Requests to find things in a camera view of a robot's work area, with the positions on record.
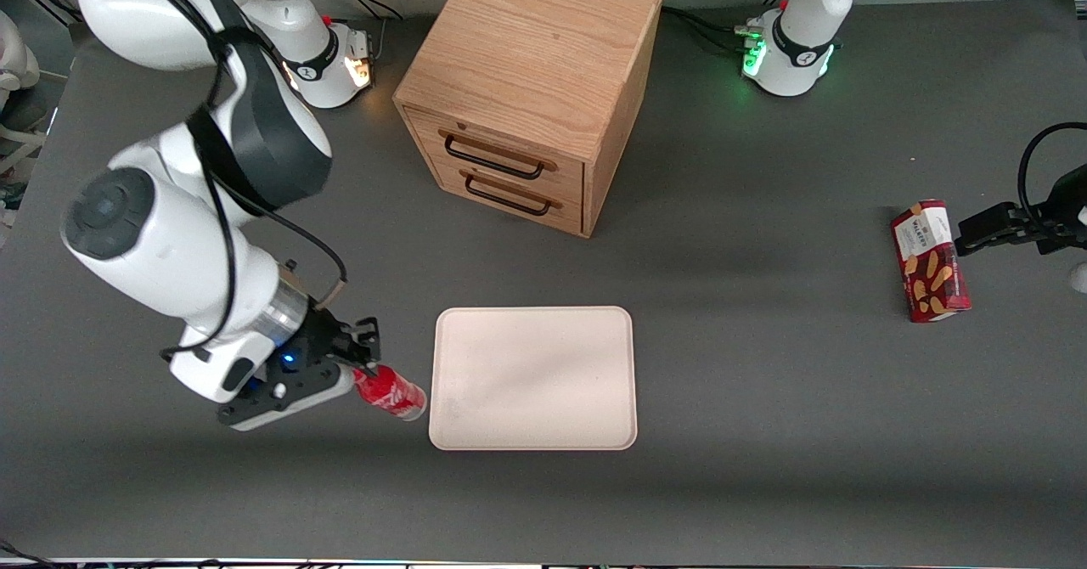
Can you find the wood and black drawer handle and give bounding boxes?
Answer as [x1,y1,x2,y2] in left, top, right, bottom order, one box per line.
[459,169,564,217]
[438,129,560,182]

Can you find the black left base cables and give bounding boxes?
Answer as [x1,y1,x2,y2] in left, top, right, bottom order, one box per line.
[661,0,795,54]

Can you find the wooden drawer front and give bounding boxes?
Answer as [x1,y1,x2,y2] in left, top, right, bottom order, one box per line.
[427,155,587,239]
[403,105,587,205]

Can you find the red Walkers shortbread box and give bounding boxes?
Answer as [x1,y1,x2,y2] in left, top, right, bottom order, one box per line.
[890,199,973,324]

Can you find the thin black cable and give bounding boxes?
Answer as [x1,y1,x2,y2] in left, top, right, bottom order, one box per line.
[0,539,54,569]

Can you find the dark grey table mat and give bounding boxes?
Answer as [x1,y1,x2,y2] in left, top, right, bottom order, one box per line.
[0,0,1087,566]

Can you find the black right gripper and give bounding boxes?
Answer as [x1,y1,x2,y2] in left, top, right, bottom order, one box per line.
[255,304,381,402]

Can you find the wooden two-drawer cabinet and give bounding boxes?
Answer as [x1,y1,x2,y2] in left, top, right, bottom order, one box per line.
[392,0,664,239]

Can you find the red soda can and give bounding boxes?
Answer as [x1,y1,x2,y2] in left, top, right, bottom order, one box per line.
[351,363,429,422]

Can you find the white background equipment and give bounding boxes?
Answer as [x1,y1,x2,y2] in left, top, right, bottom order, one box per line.
[0,10,45,189]

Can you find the black looped gripper cable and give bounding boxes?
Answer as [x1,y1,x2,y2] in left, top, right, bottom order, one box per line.
[1017,121,1087,215]

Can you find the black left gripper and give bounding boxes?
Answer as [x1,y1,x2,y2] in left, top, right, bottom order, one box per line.
[958,166,1087,257]

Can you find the black arm-mounted cable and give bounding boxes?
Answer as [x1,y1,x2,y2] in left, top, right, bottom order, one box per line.
[119,0,349,359]

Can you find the beige rectangular tray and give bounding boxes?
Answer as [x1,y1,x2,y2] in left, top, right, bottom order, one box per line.
[428,306,639,452]

